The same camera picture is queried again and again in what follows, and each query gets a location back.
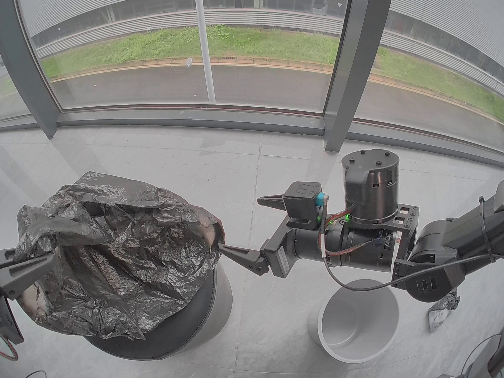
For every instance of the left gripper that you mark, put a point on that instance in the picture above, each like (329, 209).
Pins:
(10, 321)

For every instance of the white trash bin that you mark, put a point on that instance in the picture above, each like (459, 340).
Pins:
(354, 321)

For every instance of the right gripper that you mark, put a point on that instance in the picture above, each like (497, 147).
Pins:
(354, 246)

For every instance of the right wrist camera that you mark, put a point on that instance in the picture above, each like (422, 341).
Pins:
(301, 203)

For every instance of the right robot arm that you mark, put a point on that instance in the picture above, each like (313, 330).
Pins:
(452, 242)

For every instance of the black plastic bag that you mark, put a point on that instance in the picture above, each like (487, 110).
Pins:
(118, 250)

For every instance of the clear printed wrapper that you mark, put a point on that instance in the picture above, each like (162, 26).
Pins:
(439, 315)

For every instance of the window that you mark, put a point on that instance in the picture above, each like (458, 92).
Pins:
(23, 53)

